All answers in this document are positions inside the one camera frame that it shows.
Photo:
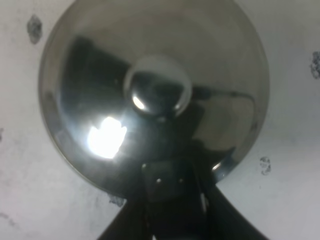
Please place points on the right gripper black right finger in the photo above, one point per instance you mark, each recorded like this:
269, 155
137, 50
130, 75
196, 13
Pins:
225, 222

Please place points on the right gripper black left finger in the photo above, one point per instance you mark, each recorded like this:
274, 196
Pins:
129, 224

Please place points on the stainless steel teapot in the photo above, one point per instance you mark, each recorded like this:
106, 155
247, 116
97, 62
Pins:
155, 102

